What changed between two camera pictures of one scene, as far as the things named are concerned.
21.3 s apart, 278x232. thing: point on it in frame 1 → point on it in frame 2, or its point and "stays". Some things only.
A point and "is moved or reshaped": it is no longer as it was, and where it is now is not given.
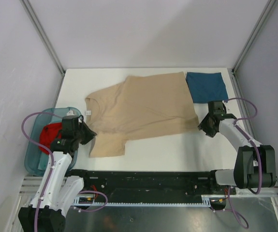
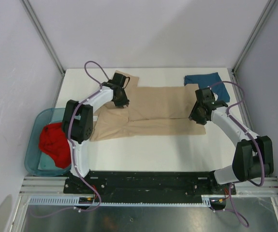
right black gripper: [210, 132] → [194, 116]
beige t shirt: [142, 106] is moved or reshaped
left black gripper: [90, 134] → [124, 102]
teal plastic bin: [36, 162] stays
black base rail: [150, 185] stays
